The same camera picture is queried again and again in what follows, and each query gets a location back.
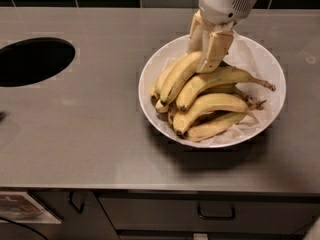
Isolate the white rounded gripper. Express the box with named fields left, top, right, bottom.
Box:
left=187, top=0, right=257, bottom=74

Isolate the white bowl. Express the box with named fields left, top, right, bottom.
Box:
left=137, top=33, right=287, bottom=149

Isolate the small left yellow banana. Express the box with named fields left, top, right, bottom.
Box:
left=149, top=61, right=176, bottom=113

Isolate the round black sink hole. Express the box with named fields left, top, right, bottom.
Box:
left=0, top=37, right=76, bottom=87

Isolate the grey drawer front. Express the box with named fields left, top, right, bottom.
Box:
left=101, top=198, right=320, bottom=234

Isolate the grey cabinet door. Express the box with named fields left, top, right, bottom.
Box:
left=0, top=190, right=120, bottom=240

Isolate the paper label on cabinet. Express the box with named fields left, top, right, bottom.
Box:
left=0, top=191, right=62, bottom=224

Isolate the black drawer handle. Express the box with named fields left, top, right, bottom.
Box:
left=197, top=201, right=236, bottom=221

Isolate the black cabinet door handle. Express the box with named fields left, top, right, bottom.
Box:
left=68, top=191, right=85, bottom=214

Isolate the black cable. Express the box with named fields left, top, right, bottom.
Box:
left=0, top=216, right=50, bottom=240

